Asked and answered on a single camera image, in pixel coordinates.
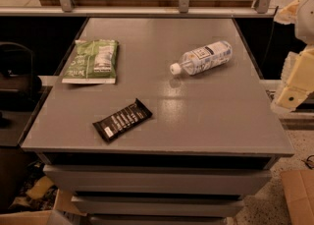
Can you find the black snack bar wrapper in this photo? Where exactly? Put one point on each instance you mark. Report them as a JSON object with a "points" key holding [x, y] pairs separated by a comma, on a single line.
{"points": [[122, 121]]}

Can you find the green jalapeno chip bag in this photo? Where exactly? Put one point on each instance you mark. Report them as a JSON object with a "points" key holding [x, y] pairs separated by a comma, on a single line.
{"points": [[94, 63]]}

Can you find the yellow foam scrap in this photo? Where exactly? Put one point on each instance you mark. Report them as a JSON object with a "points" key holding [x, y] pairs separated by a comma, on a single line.
{"points": [[40, 188]]}

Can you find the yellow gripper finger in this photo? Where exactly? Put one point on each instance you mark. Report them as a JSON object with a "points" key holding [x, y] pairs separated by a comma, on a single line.
{"points": [[287, 15], [297, 79]]}

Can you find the clear blue-label plastic bottle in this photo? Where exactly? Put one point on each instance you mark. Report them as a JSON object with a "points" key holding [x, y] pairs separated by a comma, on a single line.
{"points": [[203, 58]]}

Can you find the cardboard box right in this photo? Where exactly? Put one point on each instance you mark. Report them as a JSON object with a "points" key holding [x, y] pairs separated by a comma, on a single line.
{"points": [[299, 192]]}

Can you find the black chair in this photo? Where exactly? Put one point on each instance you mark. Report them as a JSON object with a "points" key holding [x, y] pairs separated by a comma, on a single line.
{"points": [[20, 84]]}

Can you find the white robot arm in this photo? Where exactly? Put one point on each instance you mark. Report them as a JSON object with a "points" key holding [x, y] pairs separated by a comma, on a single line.
{"points": [[303, 29]]}

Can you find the cardboard box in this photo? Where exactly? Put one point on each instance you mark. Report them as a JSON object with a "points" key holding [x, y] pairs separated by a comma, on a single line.
{"points": [[299, 192], [63, 212]]}

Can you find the cardboard box bottom left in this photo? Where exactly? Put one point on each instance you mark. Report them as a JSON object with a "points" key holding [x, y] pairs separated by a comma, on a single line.
{"points": [[63, 212]]}

